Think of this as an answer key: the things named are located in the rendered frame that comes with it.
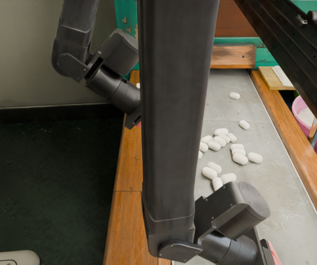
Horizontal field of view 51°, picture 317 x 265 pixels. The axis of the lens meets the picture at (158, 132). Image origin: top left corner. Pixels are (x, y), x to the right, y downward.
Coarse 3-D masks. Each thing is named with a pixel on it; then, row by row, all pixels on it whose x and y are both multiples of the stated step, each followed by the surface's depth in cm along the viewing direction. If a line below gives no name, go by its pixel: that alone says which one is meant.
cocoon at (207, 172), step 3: (204, 168) 75; (207, 168) 75; (204, 171) 75; (207, 171) 74; (210, 171) 74; (213, 171) 74; (204, 174) 75; (207, 174) 74; (210, 174) 74; (213, 174) 74; (216, 174) 74; (207, 177) 75; (210, 177) 74; (213, 177) 74
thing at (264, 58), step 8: (256, 48) 112; (264, 48) 112; (256, 56) 114; (264, 56) 114; (272, 56) 114; (136, 64) 115; (256, 64) 115; (264, 64) 115; (272, 64) 115; (216, 72) 119; (224, 72) 119; (232, 72) 119; (240, 72) 119; (248, 72) 118; (128, 80) 119
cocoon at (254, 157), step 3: (249, 153) 80; (252, 153) 79; (249, 156) 79; (252, 156) 79; (255, 156) 79; (258, 156) 78; (261, 156) 79; (249, 159) 80; (252, 159) 79; (255, 159) 78; (258, 159) 78; (261, 159) 78; (258, 162) 79
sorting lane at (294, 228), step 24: (216, 96) 105; (240, 96) 105; (216, 120) 94; (240, 120) 94; (264, 120) 94; (264, 144) 86; (240, 168) 78; (264, 168) 78; (288, 168) 78; (264, 192) 72; (288, 192) 72; (288, 216) 67; (312, 216) 67; (288, 240) 62; (312, 240) 62; (192, 264) 58; (216, 264) 58; (288, 264) 58; (312, 264) 58
